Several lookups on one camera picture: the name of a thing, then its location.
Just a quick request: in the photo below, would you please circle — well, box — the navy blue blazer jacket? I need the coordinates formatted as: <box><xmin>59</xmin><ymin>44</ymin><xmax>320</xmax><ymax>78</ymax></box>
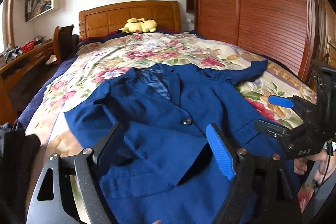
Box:
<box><xmin>65</xmin><ymin>60</ymin><xmax>282</xmax><ymax>223</ymax></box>

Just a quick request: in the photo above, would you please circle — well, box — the folded black clothes pile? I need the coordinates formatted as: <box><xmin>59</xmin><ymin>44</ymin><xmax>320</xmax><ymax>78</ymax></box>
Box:
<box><xmin>1</xmin><ymin>121</ymin><xmax>41</xmax><ymax>223</ymax></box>

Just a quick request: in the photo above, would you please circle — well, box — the person's right hand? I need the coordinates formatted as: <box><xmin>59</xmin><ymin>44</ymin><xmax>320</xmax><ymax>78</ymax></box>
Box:
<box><xmin>294</xmin><ymin>149</ymin><xmax>335</xmax><ymax>186</ymax></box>

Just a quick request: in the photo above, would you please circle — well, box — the wooden louvered wardrobe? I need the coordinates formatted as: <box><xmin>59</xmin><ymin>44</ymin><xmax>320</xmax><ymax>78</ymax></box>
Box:
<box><xmin>187</xmin><ymin>0</ymin><xmax>335</xmax><ymax>83</ymax></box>

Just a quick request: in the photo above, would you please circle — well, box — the long wooden desk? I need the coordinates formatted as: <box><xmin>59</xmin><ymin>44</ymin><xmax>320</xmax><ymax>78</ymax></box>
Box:
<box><xmin>1</xmin><ymin>39</ymin><xmax>54</xmax><ymax>124</ymax></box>

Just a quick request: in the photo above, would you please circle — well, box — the floral quilt bedspread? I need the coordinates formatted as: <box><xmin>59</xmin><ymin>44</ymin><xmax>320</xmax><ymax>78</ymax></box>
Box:
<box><xmin>21</xmin><ymin>32</ymin><xmax>317</xmax><ymax>156</ymax></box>

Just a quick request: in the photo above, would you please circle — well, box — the black gadget on desk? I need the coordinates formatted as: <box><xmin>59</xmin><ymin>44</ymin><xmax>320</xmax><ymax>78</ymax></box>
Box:
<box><xmin>4</xmin><ymin>47</ymin><xmax>23</xmax><ymax>63</ymax></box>

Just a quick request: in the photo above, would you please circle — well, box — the red basket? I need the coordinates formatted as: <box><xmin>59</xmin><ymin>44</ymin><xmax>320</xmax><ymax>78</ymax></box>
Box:
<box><xmin>21</xmin><ymin>40</ymin><xmax>35</xmax><ymax>53</ymax></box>

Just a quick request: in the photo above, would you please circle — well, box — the yellow Pikachu plush toy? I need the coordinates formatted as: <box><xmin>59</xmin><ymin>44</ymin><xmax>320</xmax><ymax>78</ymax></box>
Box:
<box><xmin>116</xmin><ymin>18</ymin><xmax>157</xmax><ymax>34</ymax></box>

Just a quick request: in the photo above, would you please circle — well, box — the wooden desk chair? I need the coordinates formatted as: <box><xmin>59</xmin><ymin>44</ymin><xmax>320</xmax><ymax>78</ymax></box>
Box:
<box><xmin>52</xmin><ymin>24</ymin><xmax>79</xmax><ymax>67</ymax></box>

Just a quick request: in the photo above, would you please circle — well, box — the wooden bed headboard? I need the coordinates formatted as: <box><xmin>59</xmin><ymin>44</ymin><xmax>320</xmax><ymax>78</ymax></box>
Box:
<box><xmin>79</xmin><ymin>0</ymin><xmax>182</xmax><ymax>40</ymax></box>

